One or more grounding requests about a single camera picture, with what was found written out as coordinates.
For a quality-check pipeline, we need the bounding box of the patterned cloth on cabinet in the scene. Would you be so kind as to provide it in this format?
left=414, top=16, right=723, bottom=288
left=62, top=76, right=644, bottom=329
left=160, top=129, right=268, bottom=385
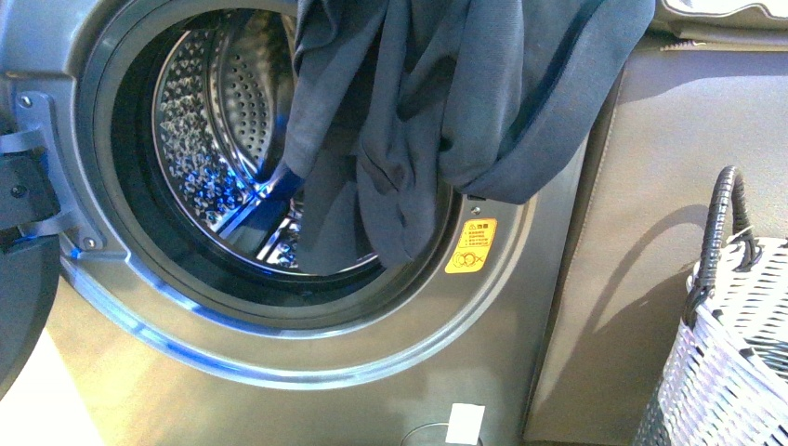
left=662, top=0, right=787, bottom=21

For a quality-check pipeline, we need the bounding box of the white woven laundry basket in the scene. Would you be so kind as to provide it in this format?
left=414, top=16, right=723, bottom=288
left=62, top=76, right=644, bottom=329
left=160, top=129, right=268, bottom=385
left=632, top=238, right=787, bottom=445

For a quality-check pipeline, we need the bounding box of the grey front-load washing machine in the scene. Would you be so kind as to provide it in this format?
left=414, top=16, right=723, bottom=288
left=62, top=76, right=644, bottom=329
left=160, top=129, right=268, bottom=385
left=1, top=1, right=582, bottom=445

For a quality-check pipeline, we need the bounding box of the dark blue-grey garment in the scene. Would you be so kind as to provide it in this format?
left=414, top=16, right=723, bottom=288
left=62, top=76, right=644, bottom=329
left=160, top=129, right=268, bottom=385
left=282, top=1, right=655, bottom=275

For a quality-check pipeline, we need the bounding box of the grey cabinet beside washer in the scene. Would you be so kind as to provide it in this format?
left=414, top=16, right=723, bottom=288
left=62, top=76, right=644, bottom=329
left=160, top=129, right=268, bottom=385
left=524, top=39, right=787, bottom=445

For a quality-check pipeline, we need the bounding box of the dark wrapped basket handle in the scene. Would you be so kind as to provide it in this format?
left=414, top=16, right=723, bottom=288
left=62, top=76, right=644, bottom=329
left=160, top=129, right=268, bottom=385
left=682, top=165, right=762, bottom=328

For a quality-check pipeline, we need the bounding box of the white tape piece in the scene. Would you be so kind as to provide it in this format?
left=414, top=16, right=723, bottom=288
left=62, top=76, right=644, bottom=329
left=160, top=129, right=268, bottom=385
left=445, top=402, right=486, bottom=445

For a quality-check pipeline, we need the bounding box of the stainless steel drum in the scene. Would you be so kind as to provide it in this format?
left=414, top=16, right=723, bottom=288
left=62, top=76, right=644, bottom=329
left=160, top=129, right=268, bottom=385
left=151, top=8, right=304, bottom=276

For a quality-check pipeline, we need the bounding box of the washing machine door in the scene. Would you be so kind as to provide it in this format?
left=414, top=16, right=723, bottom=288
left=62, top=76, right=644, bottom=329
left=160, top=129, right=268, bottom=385
left=1, top=130, right=60, bottom=396

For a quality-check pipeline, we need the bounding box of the orange warning sticker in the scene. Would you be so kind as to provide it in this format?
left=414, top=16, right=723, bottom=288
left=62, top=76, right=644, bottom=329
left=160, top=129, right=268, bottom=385
left=444, top=217, right=497, bottom=274

